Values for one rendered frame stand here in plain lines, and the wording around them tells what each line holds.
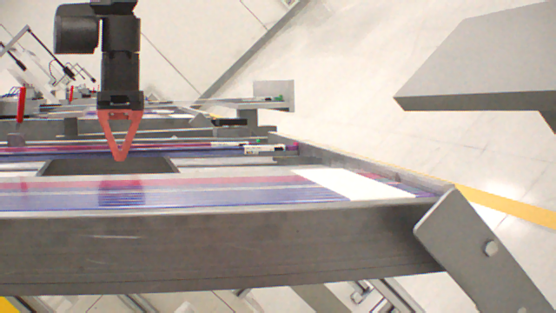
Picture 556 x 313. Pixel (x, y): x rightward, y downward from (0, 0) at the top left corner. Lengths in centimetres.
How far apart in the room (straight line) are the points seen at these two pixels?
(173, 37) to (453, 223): 818
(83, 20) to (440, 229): 61
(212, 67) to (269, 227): 818
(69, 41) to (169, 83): 768
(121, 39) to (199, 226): 49
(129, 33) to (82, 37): 7
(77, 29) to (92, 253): 50
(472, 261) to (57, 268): 32
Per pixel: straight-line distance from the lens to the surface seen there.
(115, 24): 96
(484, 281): 55
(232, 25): 875
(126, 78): 96
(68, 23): 95
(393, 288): 137
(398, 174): 67
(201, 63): 866
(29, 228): 51
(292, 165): 89
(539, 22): 114
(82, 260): 51
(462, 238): 53
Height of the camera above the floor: 98
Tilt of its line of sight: 14 degrees down
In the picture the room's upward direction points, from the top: 44 degrees counter-clockwise
